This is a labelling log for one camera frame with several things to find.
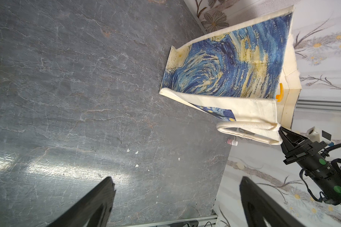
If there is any orange pump soap bottle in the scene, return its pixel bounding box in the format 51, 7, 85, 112
275, 83, 284, 102

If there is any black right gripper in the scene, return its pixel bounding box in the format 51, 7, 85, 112
278, 127, 341, 204

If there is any cream starry night tote bag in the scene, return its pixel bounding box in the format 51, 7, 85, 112
159, 6, 302, 145

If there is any small pink white-capped jar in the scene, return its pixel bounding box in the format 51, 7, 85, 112
227, 139, 238, 146

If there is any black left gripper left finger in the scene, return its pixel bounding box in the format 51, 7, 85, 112
49, 176, 116, 227

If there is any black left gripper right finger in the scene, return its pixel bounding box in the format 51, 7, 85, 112
239, 176, 303, 227

